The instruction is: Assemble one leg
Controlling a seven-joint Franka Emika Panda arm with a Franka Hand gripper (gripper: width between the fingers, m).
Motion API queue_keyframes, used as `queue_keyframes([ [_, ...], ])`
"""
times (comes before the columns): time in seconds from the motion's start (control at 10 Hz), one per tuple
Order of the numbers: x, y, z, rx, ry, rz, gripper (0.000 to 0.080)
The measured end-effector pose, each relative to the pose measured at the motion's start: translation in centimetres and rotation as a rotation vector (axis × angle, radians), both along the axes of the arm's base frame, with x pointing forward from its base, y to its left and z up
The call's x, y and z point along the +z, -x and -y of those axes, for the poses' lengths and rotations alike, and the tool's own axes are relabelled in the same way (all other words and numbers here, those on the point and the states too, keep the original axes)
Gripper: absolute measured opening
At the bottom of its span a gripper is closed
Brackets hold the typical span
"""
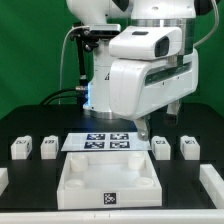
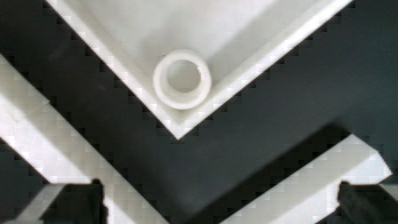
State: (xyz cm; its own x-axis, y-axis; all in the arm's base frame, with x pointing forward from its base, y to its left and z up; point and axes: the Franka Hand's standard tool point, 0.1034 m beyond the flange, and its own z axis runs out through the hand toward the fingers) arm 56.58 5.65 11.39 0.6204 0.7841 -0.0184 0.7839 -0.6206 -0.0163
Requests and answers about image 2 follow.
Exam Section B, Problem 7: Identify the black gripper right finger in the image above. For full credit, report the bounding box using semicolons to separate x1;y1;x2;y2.
336;181;398;224

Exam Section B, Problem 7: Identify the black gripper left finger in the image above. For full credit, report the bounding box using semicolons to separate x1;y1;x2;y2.
13;179;109;224

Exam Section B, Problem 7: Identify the white square table top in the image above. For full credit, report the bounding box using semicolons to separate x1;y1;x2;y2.
47;0;352;138

